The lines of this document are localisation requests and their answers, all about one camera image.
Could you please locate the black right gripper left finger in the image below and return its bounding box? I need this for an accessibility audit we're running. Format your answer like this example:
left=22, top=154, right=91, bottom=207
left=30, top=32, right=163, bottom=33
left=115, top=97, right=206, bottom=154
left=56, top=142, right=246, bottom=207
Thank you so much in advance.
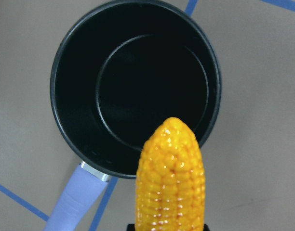
left=127, top=224, right=135, bottom=231

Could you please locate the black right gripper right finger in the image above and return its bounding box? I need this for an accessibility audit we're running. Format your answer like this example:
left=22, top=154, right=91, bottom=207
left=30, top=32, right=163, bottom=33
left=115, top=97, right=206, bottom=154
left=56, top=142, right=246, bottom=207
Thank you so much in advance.
left=203, top=224, right=210, bottom=231

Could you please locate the yellow corn cob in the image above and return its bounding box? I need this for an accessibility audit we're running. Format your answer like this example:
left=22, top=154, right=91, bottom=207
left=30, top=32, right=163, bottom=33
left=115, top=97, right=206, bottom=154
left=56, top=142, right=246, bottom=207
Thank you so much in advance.
left=134, top=117, right=205, bottom=231

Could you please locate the dark blue saucepan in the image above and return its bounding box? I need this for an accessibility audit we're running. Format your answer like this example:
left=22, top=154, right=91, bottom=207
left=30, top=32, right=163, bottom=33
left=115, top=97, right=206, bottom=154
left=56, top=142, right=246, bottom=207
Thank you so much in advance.
left=45, top=0, right=221, bottom=231

